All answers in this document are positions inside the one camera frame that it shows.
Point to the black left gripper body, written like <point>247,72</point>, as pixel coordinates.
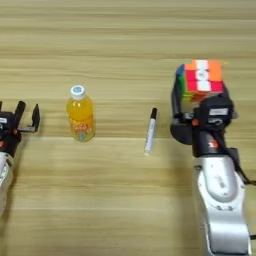
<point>10,143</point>

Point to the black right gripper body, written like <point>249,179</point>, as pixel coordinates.
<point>206,143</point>

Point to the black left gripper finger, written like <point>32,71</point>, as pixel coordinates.
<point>1,106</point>
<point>36,118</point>

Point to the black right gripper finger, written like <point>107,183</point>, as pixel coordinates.
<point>175,100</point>
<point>226,93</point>

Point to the colourful Rubik's cube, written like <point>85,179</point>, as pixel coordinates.
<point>203,80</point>

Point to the white marker pen black cap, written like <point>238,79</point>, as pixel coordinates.
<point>150,133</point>

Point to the orange juice bottle white cap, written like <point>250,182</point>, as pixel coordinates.
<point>80,113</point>

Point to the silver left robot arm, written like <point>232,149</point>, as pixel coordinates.
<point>4,180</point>

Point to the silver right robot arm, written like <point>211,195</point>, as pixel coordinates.
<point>220,200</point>

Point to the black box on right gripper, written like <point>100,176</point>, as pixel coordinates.
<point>205,116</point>

